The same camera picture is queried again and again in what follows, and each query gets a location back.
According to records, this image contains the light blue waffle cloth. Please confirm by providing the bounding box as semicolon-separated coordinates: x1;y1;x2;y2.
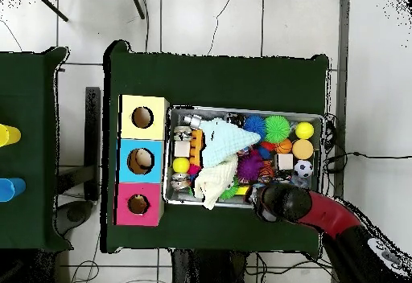
199;117;262;168

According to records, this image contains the cream waffle cloth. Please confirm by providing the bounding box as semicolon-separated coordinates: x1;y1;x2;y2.
192;154;240;211

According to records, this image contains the wooden box with three holes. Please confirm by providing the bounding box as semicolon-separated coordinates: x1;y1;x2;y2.
114;94;171;227

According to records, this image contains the purple spiky rubber ball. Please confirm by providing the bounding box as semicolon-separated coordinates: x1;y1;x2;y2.
237;150;265;184

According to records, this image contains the blue spiky rubber ball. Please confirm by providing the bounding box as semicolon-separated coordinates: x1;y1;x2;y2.
243;114;266;139

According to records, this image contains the orange striped plush tiger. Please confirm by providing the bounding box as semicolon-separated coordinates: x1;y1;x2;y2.
257;160;275;184

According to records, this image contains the dark green table cloth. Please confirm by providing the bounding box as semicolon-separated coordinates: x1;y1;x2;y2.
0;46;73;253
101;39;330;258

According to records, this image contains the green spiky rubber ball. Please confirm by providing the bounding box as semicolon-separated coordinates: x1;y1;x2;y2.
263;114;292;144

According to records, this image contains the small orange basketball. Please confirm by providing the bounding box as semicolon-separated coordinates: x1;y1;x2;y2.
275;138;293;154

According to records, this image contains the plain wooden cube block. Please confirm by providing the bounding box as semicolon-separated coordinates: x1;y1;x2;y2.
276;153;295;171

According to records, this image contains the orange foam ball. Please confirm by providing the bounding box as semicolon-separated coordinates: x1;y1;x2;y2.
291;138;315;161

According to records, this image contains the yellow smooth ball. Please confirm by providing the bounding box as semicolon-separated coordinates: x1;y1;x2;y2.
295;121;315;140

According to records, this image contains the small soccer ball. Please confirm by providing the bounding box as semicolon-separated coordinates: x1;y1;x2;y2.
294;159;314;179

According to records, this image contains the black upright panel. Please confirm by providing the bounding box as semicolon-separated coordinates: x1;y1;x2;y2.
84;86;101;200

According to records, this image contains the dark grey stand base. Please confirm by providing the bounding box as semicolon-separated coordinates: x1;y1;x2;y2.
56;200;94;236

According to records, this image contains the black stand leg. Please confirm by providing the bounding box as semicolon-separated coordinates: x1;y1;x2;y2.
130;0;146;20
36;0;69;23

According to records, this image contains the yellow plastic cup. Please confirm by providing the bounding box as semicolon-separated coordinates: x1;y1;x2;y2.
0;123;23;148

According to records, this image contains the blue plastic cup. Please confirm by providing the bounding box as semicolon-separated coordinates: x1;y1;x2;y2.
0;177;27;203

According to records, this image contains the wire mesh bin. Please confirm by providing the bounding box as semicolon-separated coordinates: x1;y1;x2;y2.
162;105;324;209

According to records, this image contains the black floor cable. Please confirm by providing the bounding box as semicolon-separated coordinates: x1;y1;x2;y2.
324;150;412;172

